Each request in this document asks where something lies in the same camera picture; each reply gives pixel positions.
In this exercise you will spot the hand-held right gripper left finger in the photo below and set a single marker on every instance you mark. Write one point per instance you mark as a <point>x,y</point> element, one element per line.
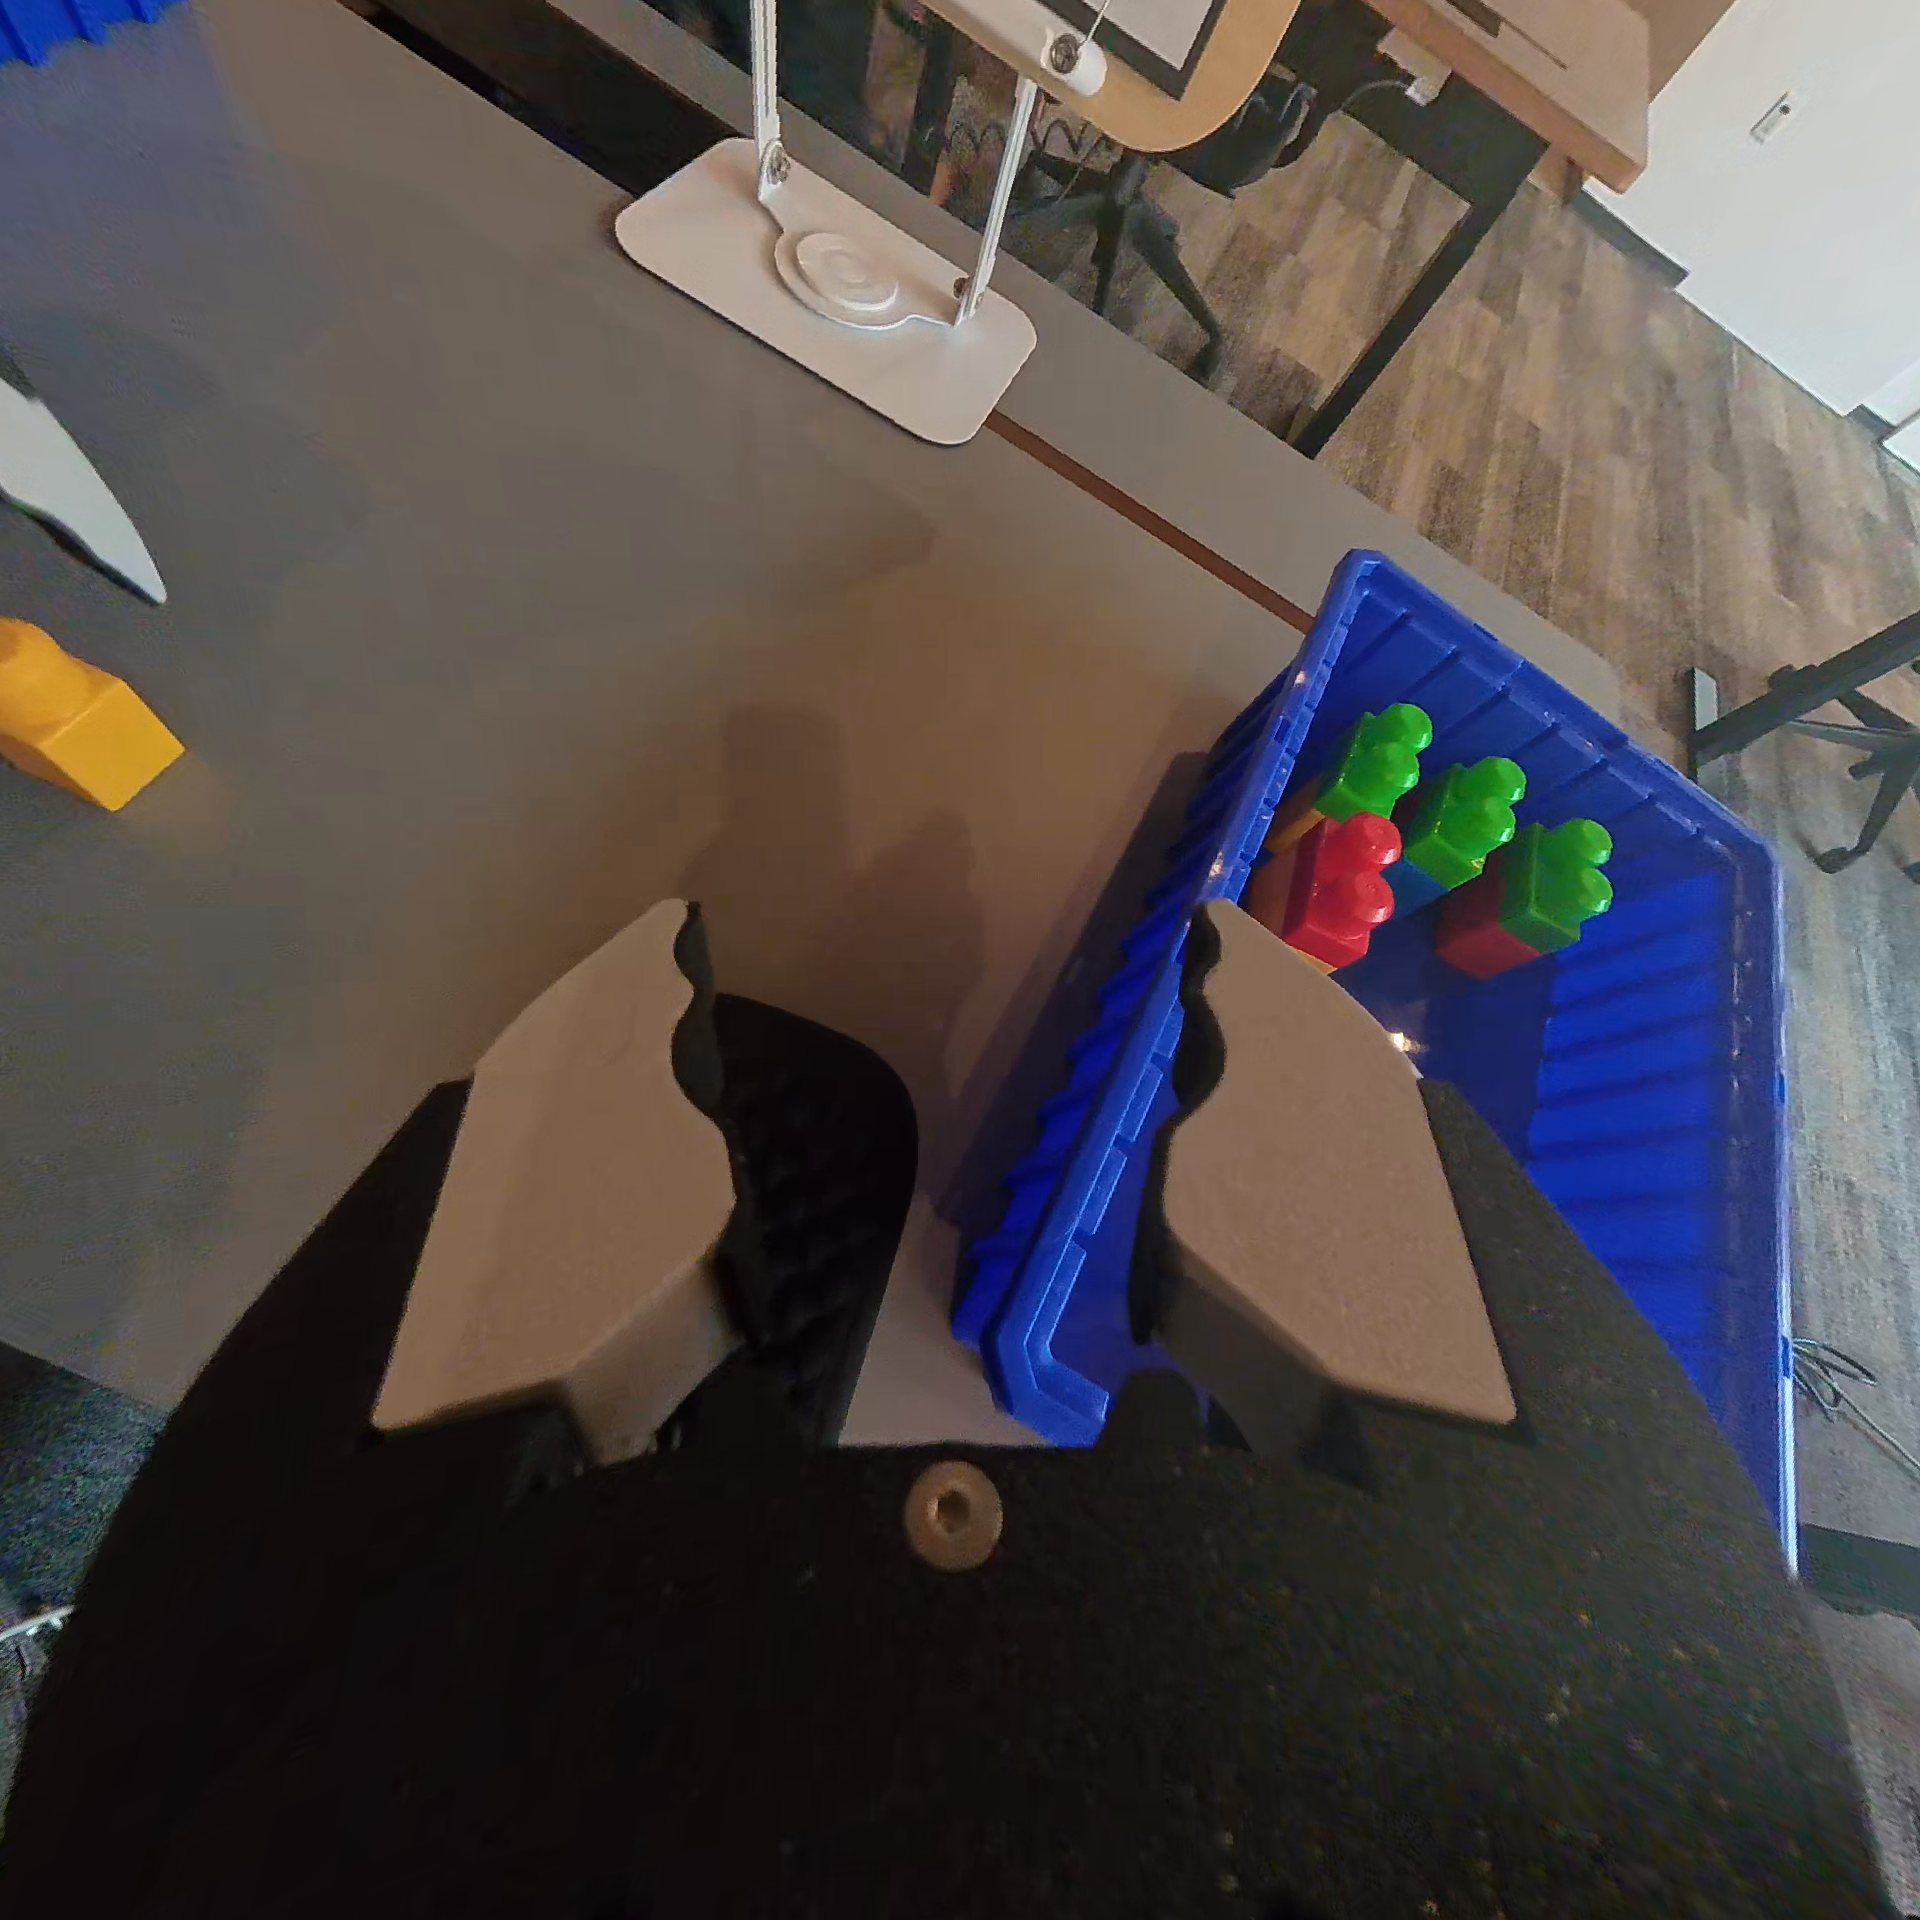
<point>555,1232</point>

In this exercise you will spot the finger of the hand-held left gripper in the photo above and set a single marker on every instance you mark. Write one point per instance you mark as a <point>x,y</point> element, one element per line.
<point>76,495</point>

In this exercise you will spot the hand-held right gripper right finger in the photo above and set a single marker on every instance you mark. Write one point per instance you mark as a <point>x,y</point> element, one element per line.
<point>1336,1232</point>

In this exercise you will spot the orange building block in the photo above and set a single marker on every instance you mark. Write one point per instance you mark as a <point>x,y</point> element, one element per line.
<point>76,721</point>
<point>1294,810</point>

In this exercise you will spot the red two-stud building block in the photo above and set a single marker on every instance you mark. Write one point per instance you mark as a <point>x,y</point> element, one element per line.
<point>1339,893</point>

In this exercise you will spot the blue plastic bin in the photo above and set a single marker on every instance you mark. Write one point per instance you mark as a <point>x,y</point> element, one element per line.
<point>1681,1142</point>
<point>76,23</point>

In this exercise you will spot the black textured wrist rest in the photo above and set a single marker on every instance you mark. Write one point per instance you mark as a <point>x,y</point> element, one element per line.
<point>812,1202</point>

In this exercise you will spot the black office chair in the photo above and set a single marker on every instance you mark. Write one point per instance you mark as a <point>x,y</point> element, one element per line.
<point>1112,227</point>

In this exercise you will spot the wooden office desk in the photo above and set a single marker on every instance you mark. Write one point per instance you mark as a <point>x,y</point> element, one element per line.
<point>1500,74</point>

